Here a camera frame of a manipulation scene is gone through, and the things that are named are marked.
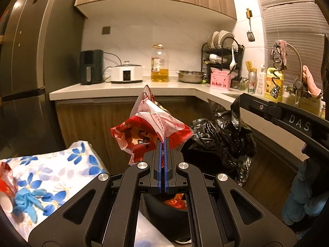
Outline red white printed plastic bag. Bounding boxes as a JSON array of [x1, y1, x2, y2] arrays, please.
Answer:
[[110, 85, 193, 166]]

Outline small black plastic bag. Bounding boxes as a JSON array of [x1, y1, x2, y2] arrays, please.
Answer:
[[181, 98, 256, 186]]

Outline black trash bin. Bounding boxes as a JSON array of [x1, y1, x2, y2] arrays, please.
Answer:
[[139, 193, 191, 245]]

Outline steel kitchen faucet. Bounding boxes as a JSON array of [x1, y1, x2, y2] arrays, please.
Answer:
[[270, 40, 303, 107]]

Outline yellow detergent bottle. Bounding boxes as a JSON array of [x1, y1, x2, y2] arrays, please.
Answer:
[[264, 68, 284, 102]]

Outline white spray bottle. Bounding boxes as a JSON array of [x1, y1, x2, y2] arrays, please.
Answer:
[[255, 64, 267, 97]]

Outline green beer can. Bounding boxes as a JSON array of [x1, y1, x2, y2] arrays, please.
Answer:
[[248, 71, 257, 94]]

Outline floral blue white tablecloth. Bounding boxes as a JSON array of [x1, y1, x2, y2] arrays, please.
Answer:
[[0, 140, 176, 247]]

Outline steel mixing bowl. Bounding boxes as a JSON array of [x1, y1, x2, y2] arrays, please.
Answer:
[[177, 70, 204, 84]]

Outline white ladle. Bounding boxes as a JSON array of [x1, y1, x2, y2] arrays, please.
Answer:
[[229, 46, 236, 71]]

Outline cooking oil bottle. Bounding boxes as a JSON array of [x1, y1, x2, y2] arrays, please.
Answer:
[[151, 44, 169, 83]]

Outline pink utensil basket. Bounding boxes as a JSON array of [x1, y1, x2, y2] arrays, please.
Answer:
[[210, 69, 231, 90]]

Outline white rice cooker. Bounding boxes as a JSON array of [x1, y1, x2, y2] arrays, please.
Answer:
[[110, 61, 143, 84]]

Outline hanging spatula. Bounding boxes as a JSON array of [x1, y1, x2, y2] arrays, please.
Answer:
[[246, 8, 255, 42]]

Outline black dish rack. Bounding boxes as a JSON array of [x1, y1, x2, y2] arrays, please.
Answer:
[[201, 37, 245, 84]]

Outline window blinds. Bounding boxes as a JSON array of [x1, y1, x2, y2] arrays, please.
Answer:
[[259, 0, 328, 88]]

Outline black air fryer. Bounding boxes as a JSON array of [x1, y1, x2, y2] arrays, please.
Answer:
[[79, 50, 104, 85]]

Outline blue plastic glove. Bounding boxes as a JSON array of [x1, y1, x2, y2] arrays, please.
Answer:
[[13, 187, 46, 224]]

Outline dark grey refrigerator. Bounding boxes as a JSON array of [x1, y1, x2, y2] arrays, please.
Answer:
[[1, 0, 84, 159]]

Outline dark wall socket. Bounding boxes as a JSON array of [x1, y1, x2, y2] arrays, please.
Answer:
[[102, 26, 111, 35]]

